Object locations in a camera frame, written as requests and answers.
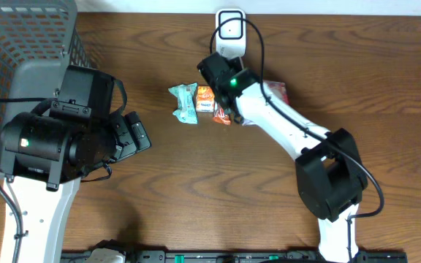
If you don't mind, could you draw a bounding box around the orange chocolate bar wrapper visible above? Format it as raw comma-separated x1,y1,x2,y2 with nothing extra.
213,103,231,126

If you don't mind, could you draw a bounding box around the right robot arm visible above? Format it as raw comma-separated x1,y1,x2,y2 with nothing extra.
204,66,368,262

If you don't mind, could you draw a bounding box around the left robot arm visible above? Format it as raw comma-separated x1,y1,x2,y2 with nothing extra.
0,111,151,262

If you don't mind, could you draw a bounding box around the grey plastic mesh basket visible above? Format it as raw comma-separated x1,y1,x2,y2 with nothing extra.
0,0,93,178

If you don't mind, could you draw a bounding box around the small orange box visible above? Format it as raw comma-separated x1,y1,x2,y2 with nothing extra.
196,86,215,113

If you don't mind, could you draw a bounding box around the teal snack packet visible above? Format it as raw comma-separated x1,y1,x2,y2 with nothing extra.
168,83,198,124

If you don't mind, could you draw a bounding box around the red purple rice packet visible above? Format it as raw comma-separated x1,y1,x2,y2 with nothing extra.
264,80,289,104

